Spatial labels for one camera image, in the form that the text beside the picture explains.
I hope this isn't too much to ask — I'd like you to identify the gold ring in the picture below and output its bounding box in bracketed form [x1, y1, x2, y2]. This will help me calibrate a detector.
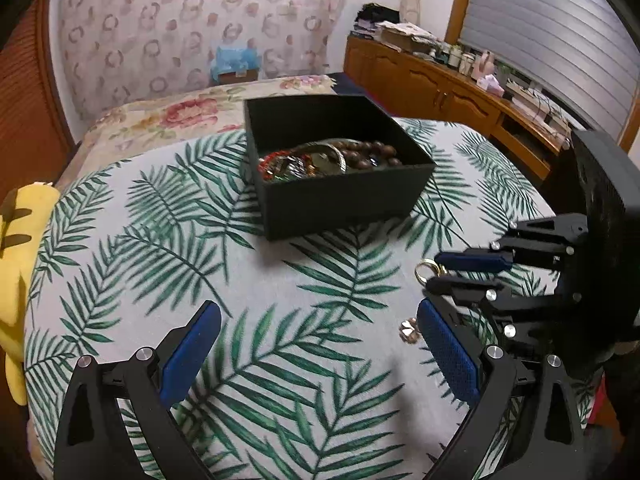
[413, 258, 449, 286]

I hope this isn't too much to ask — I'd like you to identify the red cord bracelet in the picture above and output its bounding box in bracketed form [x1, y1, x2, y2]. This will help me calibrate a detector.
[257, 148, 317, 181]

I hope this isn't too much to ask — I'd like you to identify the wooden louvered wardrobe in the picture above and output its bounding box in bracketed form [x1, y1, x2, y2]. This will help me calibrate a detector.
[0, 0, 76, 195]

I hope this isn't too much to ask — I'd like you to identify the floral bed quilt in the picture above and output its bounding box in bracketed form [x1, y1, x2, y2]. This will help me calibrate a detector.
[55, 75, 336, 191]

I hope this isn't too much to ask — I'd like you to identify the stack of papers and clothes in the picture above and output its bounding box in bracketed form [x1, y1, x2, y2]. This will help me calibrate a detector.
[350, 3, 440, 54]

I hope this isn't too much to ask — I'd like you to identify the pink tissue box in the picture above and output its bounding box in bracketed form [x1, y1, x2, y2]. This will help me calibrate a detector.
[476, 74, 504, 98]

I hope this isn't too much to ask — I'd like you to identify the blue wrapped cardboard box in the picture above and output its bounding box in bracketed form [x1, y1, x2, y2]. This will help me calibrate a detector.
[210, 47, 260, 84]

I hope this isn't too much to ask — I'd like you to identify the navy blue bed sheet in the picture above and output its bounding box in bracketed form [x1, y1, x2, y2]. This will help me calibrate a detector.
[328, 73, 370, 98]

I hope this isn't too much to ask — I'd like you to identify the yellow plush toy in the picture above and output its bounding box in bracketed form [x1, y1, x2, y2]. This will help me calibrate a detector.
[0, 182, 60, 406]

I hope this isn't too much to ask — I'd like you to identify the wooden sideboard cabinet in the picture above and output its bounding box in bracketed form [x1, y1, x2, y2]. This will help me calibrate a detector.
[344, 36, 561, 183]

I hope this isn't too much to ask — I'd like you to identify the palm leaf print cloth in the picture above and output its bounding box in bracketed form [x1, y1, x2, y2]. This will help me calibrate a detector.
[25, 119, 551, 479]

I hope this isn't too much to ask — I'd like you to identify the grey window blind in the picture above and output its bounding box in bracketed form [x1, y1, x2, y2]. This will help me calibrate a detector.
[460, 0, 639, 138]

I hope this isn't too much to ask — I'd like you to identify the brown wooden bead bracelet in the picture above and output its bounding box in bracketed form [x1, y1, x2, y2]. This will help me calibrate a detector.
[328, 138, 404, 172]

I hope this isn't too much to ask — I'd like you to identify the silver bangle bracelet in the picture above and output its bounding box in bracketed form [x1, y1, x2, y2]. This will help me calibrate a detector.
[284, 140, 350, 176]

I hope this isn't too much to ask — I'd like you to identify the pink circle pattern curtain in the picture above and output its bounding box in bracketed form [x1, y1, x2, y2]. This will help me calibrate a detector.
[58, 0, 346, 122]

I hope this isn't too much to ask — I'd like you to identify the small rose gold earring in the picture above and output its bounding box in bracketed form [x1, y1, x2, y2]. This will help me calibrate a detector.
[398, 318, 421, 344]

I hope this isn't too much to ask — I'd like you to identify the black jewelry box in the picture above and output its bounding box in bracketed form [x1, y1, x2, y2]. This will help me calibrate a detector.
[244, 94, 436, 240]

